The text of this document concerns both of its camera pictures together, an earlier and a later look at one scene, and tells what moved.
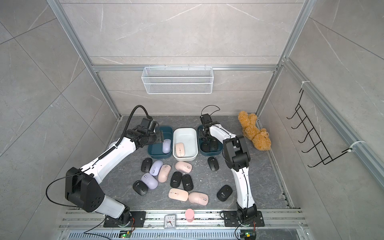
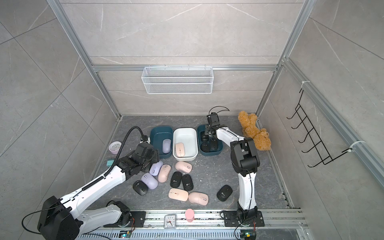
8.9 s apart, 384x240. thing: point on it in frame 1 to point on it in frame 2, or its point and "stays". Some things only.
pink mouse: [163, 172] stays
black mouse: [224, 193] stays
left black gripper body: [157, 137] to [154, 158]
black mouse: [214, 145] stays
